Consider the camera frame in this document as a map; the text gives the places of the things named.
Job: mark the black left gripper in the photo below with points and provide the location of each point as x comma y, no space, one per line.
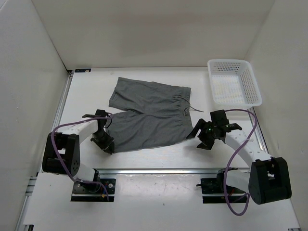
109,143

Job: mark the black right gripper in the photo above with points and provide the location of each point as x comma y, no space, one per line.
206,144

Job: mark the grey drawstring shorts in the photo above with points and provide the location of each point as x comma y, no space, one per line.
151,115

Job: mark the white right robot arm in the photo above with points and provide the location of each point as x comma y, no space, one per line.
268,179

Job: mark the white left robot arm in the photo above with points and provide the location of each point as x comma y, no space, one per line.
62,150

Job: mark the white perforated plastic basket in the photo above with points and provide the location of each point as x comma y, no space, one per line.
233,84

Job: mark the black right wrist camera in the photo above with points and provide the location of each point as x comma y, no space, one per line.
219,118

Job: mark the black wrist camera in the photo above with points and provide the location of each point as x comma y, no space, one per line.
101,113
219,118

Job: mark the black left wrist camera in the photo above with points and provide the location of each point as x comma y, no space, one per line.
101,113

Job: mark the front aluminium frame rail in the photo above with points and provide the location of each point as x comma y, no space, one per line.
156,171

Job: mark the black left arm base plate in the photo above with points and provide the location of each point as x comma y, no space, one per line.
94,192

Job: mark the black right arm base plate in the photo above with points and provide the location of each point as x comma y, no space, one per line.
212,192

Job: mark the right aluminium frame rail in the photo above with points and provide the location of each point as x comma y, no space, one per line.
263,146

